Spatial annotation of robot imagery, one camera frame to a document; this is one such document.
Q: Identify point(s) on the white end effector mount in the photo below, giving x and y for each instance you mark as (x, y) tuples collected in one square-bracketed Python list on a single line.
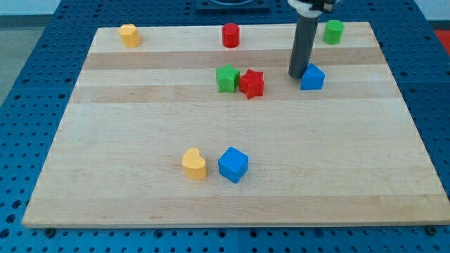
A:
[(313, 8)]

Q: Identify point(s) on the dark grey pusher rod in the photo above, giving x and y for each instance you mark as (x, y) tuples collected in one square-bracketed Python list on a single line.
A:
[(303, 41)]

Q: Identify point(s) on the yellow hexagon block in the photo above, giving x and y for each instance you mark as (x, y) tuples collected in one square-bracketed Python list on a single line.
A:
[(129, 35)]

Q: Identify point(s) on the green cylinder block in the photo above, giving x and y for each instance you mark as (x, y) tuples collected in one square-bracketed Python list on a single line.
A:
[(333, 32)]

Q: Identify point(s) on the blue triangle block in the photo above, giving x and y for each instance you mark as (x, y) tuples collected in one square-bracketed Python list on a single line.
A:
[(313, 78)]

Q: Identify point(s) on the red cylinder block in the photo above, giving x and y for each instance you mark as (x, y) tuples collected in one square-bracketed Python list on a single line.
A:
[(230, 35)]

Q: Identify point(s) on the red star block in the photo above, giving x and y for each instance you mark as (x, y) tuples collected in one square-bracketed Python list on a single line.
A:
[(252, 83)]

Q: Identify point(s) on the green star block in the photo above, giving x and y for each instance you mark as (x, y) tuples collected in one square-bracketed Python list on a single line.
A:
[(227, 78)]

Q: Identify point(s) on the blue cube block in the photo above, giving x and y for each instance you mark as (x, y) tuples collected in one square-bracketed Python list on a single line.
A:
[(233, 164)]

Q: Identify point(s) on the wooden board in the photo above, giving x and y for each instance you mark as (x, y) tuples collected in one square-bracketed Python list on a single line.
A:
[(346, 155)]

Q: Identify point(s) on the yellow heart block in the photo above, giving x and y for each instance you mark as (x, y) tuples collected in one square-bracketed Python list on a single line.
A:
[(194, 164)]

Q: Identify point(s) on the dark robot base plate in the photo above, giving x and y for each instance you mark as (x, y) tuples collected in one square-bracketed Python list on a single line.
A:
[(202, 6)]

